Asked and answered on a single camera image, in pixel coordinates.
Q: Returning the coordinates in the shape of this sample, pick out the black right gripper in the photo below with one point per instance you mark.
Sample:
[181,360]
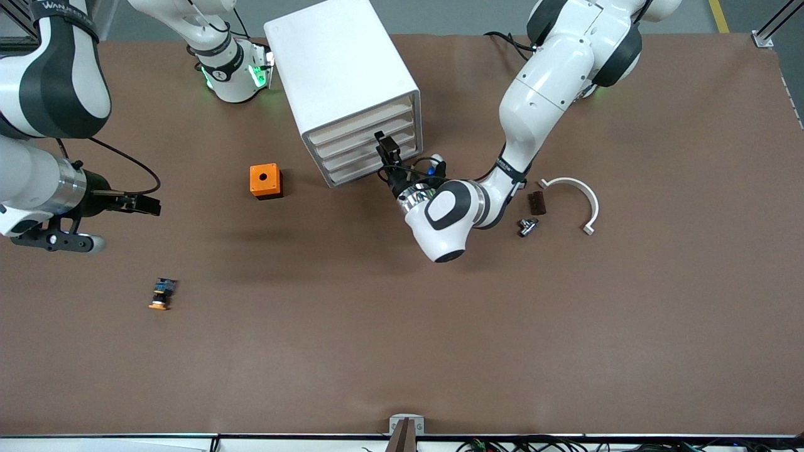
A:
[99,202]

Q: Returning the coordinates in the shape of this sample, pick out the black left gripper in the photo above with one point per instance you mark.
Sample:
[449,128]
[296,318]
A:
[398,182]

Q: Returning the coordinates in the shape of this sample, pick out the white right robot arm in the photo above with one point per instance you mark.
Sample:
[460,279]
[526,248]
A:
[63,75]

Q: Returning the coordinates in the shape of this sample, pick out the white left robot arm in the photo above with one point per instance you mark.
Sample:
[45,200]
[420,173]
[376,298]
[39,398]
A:
[553,81]

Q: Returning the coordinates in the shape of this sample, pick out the yellow mushroom push button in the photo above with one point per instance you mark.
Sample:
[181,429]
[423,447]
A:
[162,295]

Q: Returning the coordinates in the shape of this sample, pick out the white drawer cabinet housing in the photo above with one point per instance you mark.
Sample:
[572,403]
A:
[339,63]

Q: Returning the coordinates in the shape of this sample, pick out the orange box with hole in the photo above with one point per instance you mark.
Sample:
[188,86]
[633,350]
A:
[271,187]

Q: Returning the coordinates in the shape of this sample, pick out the small brown ribbed block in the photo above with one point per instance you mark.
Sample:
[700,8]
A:
[537,203]

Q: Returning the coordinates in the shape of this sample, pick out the small metal tee fitting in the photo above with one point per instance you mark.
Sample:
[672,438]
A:
[527,226]

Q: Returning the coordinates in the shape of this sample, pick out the aluminium frame profile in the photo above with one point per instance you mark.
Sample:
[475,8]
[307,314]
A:
[16,43]

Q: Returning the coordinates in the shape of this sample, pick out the white frame rail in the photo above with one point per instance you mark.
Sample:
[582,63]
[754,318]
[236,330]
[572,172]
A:
[94,444]

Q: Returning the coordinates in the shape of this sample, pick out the grey metal bracket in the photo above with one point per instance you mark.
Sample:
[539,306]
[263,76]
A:
[393,422]

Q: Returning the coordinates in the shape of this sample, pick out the aluminium profile with bracket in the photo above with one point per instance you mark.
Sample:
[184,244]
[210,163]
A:
[763,39]

